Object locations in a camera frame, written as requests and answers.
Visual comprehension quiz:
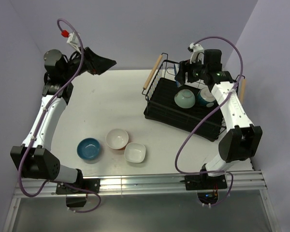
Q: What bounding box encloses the pale green ceramic bowl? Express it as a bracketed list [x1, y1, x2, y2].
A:
[174, 89, 195, 109]

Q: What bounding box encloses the teal and white bowl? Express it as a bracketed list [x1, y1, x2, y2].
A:
[197, 87, 216, 108]

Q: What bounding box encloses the black wire dish rack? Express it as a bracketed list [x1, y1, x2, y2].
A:
[142, 52, 246, 142]

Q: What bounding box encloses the orange bowl white inside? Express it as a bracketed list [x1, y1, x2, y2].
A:
[105, 129, 129, 150]

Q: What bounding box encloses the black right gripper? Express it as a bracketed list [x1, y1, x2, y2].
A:
[174, 56, 208, 85]

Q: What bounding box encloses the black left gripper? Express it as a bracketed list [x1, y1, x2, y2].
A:
[62, 46, 116, 81]

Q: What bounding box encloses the blue ceramic bowl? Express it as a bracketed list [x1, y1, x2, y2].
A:
[76, 138, 102, 160]

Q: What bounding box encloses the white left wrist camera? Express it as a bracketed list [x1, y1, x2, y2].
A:
[61, 30, 81, 53]

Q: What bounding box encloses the left wooden rack handle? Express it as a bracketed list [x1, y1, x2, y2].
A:
[143, 54, 163, 90]

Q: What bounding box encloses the white square bowl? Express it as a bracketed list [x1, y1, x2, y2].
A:
[124, 143, 146, 163]

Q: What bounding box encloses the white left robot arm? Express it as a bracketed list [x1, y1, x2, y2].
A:
[10, 47, 116, 193]

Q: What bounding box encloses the wooden rack handle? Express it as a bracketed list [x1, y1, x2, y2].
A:
[143, 54, 163, 90]
[239, 78, 246, 103]

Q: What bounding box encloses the right wooden rack handle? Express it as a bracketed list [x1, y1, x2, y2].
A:
[239, 78, 246, 103]

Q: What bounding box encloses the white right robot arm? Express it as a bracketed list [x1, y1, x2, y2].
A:
[175, 48, 262, 189]

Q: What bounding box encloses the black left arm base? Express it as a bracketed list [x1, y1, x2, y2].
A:
[55, 178, 102, 213]

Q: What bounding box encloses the aluminium table edge rail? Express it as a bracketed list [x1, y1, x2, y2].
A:
[13, 171, 267, 198]

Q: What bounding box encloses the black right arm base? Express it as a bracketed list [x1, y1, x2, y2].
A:
[181, 174, 228, 190]

